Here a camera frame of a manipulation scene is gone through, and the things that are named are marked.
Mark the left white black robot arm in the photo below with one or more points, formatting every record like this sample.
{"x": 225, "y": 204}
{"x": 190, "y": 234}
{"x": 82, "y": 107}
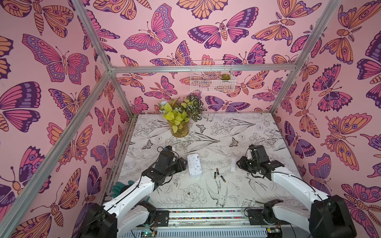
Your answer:
{"x": 129, "y": 210}

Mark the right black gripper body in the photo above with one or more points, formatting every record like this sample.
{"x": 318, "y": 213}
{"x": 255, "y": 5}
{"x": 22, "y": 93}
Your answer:
{"x": 243, "y": 162}

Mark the white wire wall basket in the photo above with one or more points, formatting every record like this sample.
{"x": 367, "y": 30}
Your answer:
{"x": 206, "y": 78}

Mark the dark patterned leaf plant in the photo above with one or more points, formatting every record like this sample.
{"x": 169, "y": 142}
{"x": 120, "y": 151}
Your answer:
{"x": 195, "y": 107}

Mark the teal rubber glove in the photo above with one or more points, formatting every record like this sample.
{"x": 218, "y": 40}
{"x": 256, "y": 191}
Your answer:
{"x": 120, "y": 187}

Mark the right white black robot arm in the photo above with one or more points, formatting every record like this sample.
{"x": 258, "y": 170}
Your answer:
{"x": 324, "y": 216}

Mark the white battery compartment cover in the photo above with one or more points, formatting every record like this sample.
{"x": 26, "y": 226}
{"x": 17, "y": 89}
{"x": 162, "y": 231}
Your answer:
{"x": 233, "y": 165}

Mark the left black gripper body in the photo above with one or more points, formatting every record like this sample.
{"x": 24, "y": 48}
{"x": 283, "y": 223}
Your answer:
{"x": 175, "y": 167}

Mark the small succulent in basket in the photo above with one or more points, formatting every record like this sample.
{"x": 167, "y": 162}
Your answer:
{"x": 225, "y": 77}

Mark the green plant in glass vase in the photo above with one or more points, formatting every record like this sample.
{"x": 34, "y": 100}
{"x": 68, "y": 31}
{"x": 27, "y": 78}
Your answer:
{"x": 177, "y": 115}

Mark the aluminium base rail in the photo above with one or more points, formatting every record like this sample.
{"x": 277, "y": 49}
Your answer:
{"x": 213, "y": 223}

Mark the white digital alarm clock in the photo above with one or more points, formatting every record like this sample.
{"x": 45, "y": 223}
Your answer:
{"x": 194, "y": 165}

